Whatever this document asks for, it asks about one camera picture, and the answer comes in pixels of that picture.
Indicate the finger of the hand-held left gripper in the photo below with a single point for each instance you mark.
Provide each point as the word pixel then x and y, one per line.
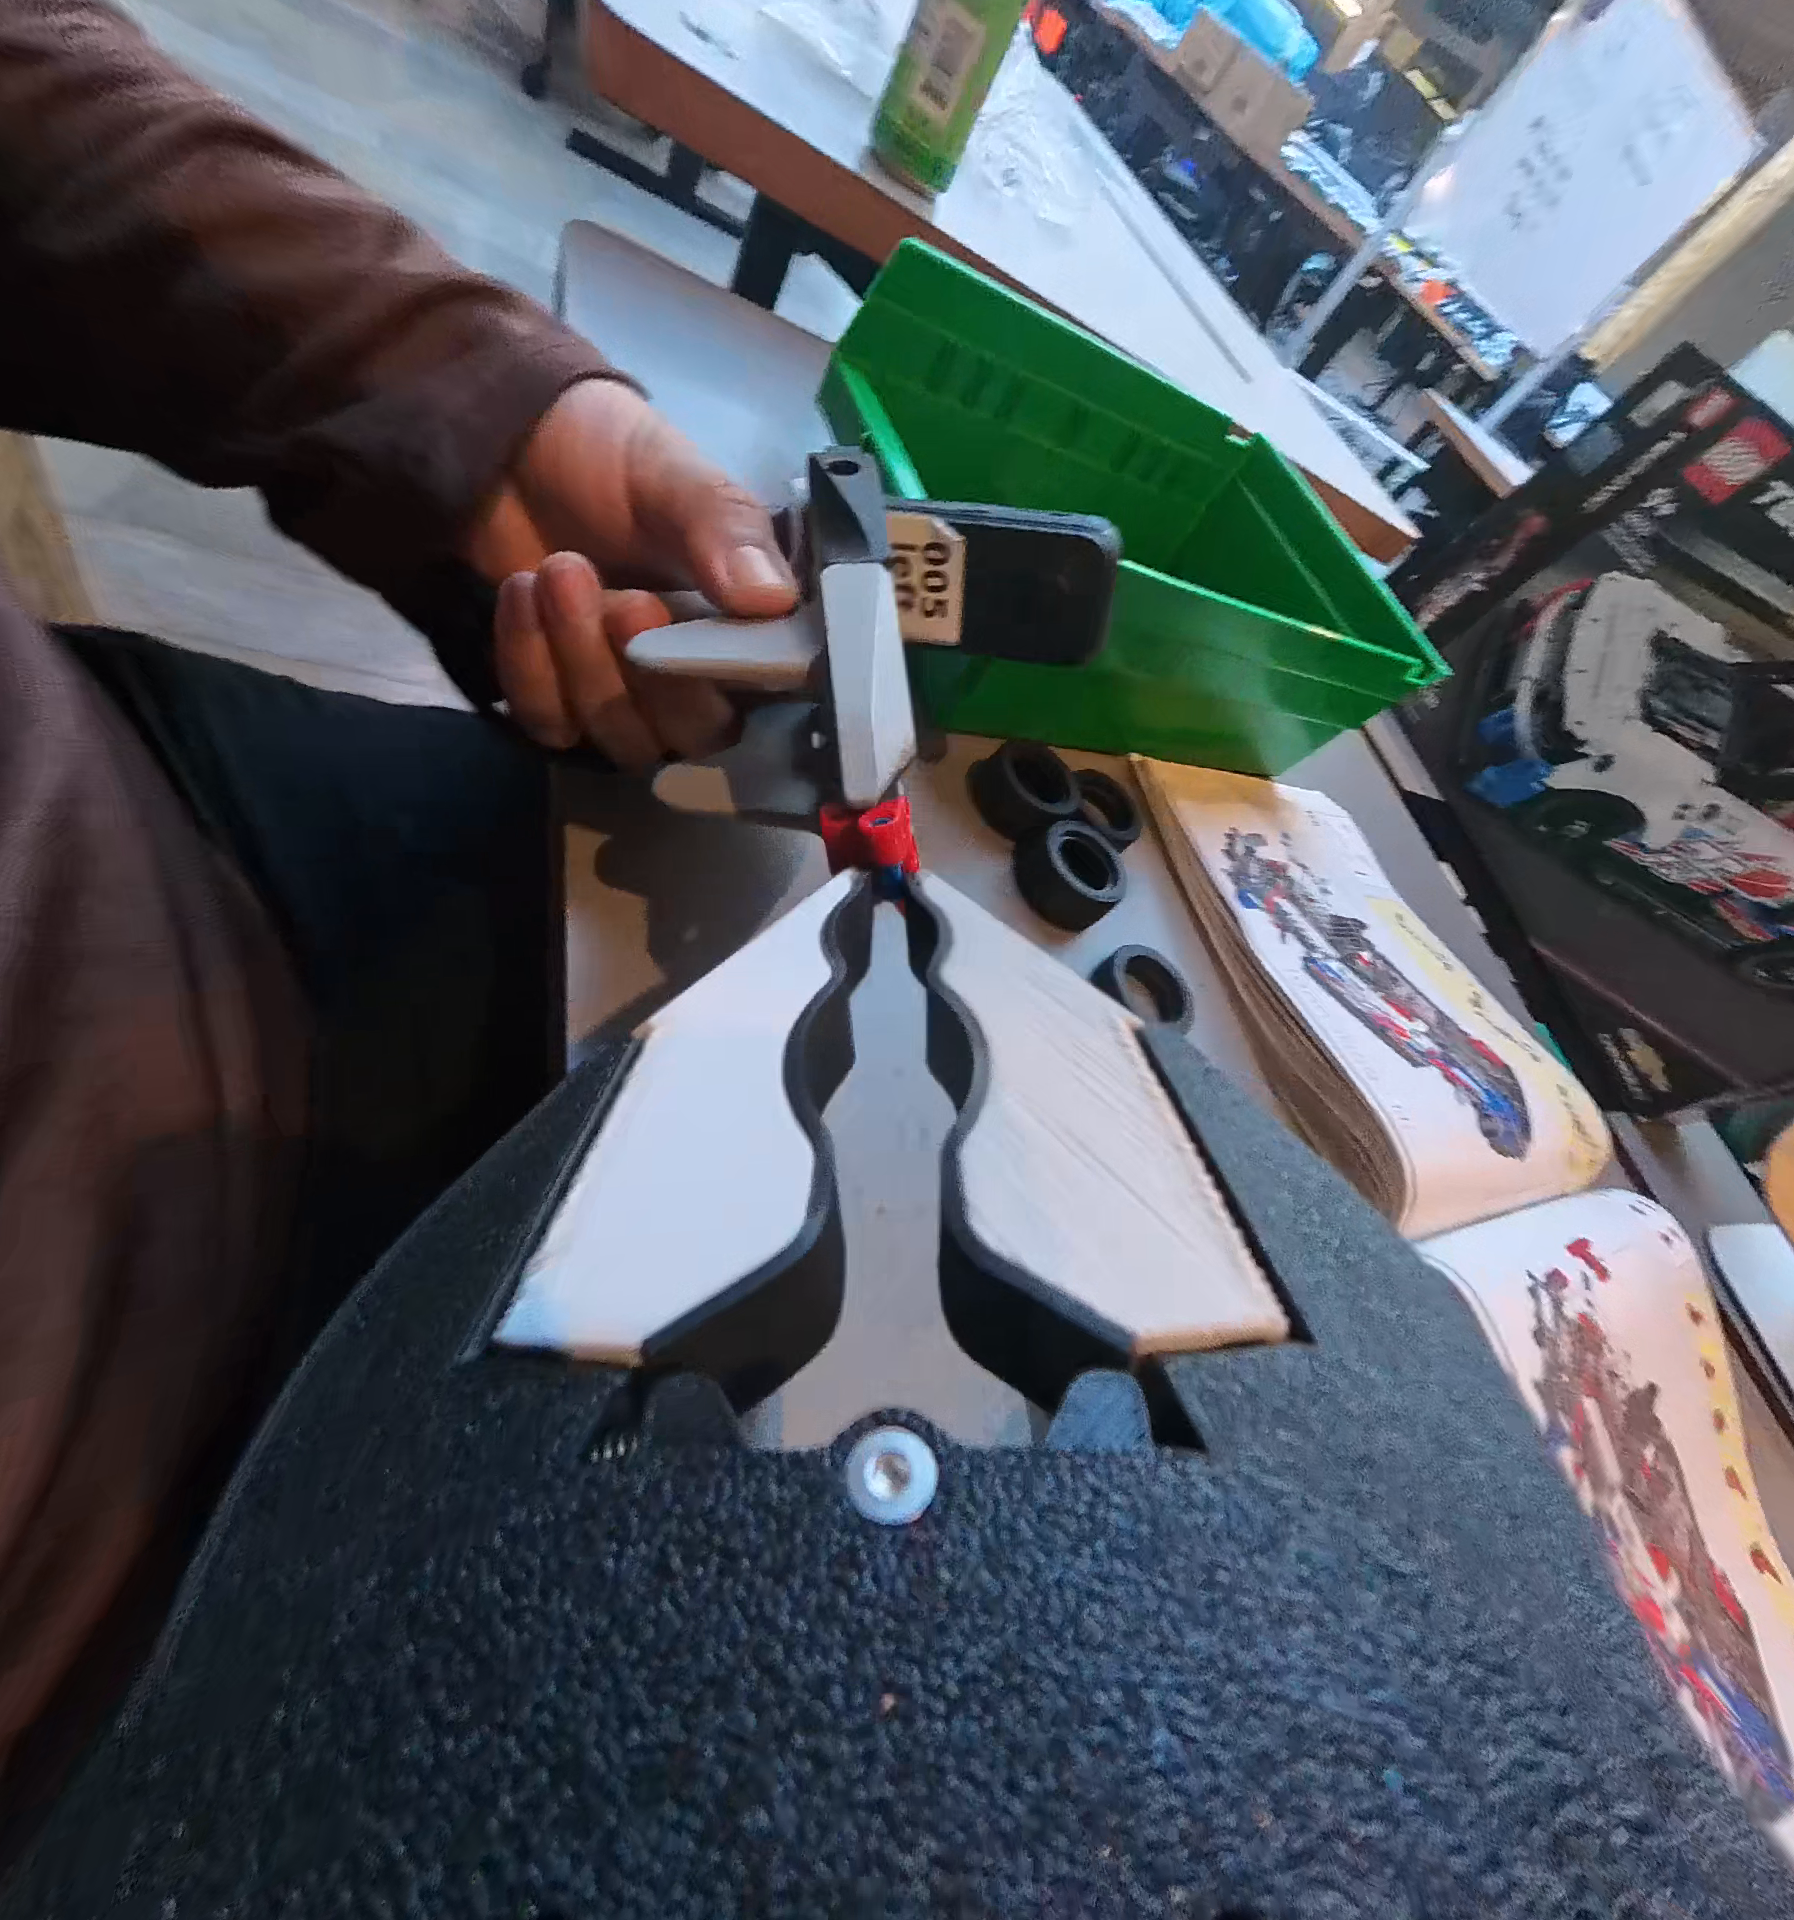
pixel 869 690

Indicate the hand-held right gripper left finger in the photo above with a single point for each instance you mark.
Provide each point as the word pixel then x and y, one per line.
pixel 658 1184

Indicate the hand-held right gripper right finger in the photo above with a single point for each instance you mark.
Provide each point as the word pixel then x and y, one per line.
pixel 1107 1184

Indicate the grey desk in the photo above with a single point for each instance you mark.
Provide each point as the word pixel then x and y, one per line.
pixel 989 885

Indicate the person's left hand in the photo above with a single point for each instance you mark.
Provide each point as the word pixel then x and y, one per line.
pixel 611 494

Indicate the green plastic bin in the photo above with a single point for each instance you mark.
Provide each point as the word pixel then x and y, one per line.
pixel 1062 448

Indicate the black rubber tyre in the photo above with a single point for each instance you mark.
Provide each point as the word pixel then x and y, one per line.
pixel 1123 810
pixel 1123 989
pixel 1041 892
pixel 995 793

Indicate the white table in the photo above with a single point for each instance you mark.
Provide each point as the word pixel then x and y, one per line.
pixel 1138 300

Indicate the open instruction booklet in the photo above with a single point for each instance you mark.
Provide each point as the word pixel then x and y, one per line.
pixel 1363 974

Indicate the storage shelving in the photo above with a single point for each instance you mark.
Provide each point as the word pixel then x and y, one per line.
pixel 1288 178

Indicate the light green box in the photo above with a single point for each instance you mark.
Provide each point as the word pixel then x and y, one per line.
pixel 934 90

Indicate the black toy car box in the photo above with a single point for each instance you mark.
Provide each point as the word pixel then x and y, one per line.
pixel 1617 899

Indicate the person's brown shirt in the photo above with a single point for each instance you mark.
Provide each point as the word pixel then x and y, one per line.
pixel 89 1050

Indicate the white board stand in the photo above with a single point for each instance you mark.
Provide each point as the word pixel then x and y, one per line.
pixel 1782 1320

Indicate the whiteboard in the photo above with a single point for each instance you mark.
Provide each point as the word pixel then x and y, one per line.
pixel 1557 149

